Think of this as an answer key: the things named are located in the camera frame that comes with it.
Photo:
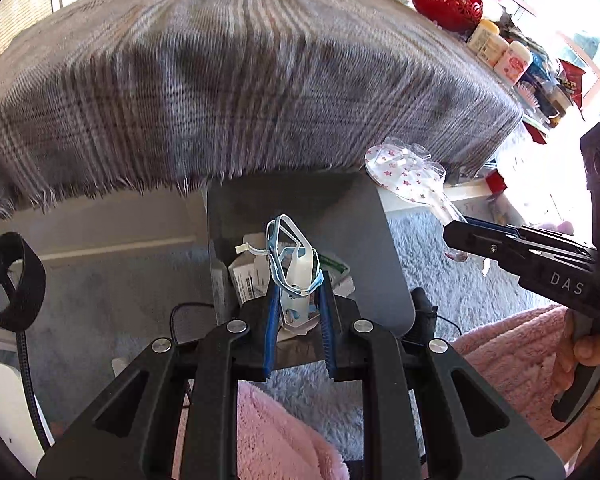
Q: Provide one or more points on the person's right hand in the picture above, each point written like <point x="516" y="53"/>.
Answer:
<point x="571" y="357"/>

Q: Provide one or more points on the green white wet-wipe packet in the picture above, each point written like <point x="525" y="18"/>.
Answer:
<point x="339" y="275"/>

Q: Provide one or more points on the yellow-capped white bottle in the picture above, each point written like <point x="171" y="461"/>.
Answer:
<point x="483" y="32"/>

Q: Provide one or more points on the star-patterned plastic wrapper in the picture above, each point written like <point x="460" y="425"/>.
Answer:
<point x="408" y="171"/>

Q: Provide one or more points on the small white lotion bottle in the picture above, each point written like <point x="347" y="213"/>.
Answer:
<point x="492" y="50"/>

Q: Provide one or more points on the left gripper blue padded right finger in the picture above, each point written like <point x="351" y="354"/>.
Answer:
<point x="326" y="306"/>

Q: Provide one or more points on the blue white torn packaging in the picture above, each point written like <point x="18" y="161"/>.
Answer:
<point x="295" y="268"/>

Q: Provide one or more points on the red snack bag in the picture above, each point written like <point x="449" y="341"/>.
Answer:
<point x="572" y="77"/>

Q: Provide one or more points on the pink-labelled white bottle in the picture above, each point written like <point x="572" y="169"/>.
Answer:
<point x="514" y="62"/>

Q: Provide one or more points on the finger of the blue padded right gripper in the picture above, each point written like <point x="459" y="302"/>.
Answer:
<point x="492" y="226"/>

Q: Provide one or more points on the grey plaid tablecloth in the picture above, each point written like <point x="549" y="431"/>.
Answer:
<point x="112" y="94"/>

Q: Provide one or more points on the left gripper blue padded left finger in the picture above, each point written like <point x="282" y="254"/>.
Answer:
<point x="271" y="329"/>

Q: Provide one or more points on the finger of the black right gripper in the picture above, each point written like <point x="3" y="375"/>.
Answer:
<point x="485" y="243"/>

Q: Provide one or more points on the pink fuzzy clothing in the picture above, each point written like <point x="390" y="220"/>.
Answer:
<point x="302" y="425"/>

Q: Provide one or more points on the black trash bin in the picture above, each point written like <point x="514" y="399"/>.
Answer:
<point x="340" y="214"/>

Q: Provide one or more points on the small white torn carton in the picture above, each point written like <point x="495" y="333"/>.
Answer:
<point x="250" y="271"/>

